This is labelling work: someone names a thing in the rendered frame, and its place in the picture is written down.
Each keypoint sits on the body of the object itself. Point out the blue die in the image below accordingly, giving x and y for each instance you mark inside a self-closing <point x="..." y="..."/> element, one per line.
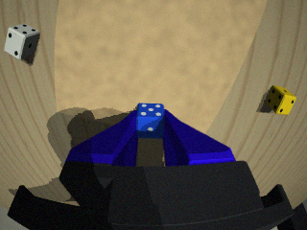
<point x="150" y="120"/>

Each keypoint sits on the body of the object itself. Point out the tan mat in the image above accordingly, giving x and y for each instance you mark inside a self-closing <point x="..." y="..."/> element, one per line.
<point x="111" y="55"/>

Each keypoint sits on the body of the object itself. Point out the white dice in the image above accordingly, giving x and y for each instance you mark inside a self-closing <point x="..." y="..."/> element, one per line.
<point x="21" y="41"/>

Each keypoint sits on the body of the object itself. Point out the yellow die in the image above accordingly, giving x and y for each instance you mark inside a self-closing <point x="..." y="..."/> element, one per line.
<point x="280" y="100"/>

